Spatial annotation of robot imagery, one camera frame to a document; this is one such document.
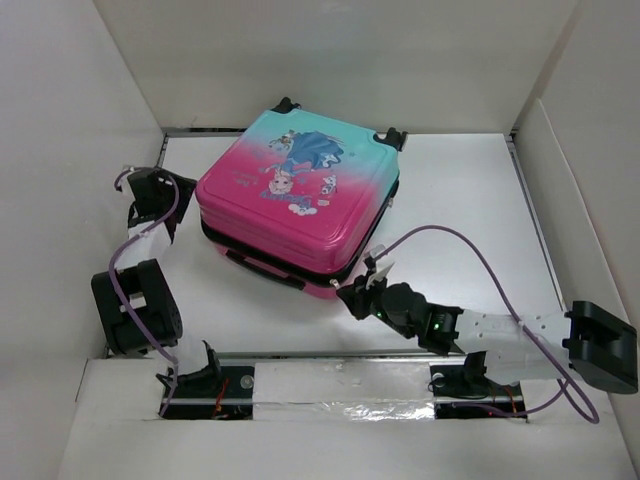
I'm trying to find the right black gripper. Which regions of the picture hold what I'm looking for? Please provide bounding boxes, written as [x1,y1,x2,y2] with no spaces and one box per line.
[335,271,415,340]

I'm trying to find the pink and teal suitcase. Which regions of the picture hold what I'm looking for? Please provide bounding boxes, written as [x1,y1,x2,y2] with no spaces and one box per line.
[195,97,408,299]

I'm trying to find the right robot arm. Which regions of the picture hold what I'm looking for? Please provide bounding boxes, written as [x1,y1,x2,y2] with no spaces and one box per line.
[337,275,639,395]

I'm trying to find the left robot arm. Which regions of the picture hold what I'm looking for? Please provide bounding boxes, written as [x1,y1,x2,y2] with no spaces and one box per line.
[91,167,196,367]

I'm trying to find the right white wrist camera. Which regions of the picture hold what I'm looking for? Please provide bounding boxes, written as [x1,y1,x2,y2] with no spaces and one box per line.
[363,244,395,290]

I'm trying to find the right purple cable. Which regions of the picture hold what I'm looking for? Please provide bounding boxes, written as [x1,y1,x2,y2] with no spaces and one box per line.
[374,224,601,426]

